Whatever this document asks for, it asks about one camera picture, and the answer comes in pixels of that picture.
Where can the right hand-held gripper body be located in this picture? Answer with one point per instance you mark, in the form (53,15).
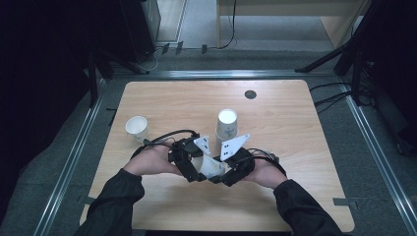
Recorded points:
(242,164)

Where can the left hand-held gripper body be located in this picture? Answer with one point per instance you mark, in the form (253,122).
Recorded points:
(183,154)

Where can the white printed paper cup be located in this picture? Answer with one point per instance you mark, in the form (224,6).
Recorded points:
(209,167)
(137,126)

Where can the person's right hand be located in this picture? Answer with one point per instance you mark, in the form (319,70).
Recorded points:
(267,173)

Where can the person's left hand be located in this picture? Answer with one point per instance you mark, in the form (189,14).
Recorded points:
(150,160)

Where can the dark round table grommet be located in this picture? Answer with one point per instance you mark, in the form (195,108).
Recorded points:
(250,94)

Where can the grey tape strip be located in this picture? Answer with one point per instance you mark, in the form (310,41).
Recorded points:
(87,200)
(344,202)

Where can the black metal stand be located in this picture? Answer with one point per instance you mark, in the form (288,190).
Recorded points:
(93,78)

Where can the black cabinet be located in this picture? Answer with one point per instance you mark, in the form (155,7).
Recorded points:
(137,29)

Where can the black tripod stand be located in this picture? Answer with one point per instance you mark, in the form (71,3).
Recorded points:
(347,49)

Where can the light wooden desk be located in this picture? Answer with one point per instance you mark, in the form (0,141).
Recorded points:
(337,26)

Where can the horizontal metal floor rail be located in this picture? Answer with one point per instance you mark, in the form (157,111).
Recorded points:
(223,74)

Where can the long metal floor rail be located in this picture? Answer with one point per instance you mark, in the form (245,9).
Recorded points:
(377,147)
(70,164)

